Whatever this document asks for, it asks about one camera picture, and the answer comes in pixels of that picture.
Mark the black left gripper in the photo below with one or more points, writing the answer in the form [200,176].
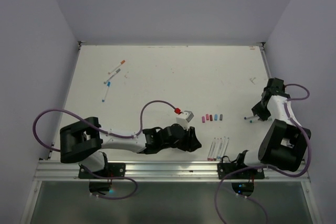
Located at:
[191,142]

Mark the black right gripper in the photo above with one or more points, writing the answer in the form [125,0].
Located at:
[263,115]

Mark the purple capped white marker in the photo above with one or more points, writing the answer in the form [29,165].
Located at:
[249,117]

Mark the magenta capped white marker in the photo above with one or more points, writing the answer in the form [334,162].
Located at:
[211,150]

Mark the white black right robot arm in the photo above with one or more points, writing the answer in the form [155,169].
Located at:
[285,143]

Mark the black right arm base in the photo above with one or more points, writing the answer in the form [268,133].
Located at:
[246,184]

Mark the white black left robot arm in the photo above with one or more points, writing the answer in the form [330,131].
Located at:
[82,142]

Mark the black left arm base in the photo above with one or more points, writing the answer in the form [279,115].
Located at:
[97,165]

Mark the grey capped marker far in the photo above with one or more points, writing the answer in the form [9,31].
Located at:
[113,74]

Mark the orange capped white marker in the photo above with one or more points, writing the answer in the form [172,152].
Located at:
[116,67]

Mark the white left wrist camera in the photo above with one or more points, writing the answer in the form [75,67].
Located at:
[184,119]

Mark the aluminium mounting rail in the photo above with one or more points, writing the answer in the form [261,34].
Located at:
[141,171]

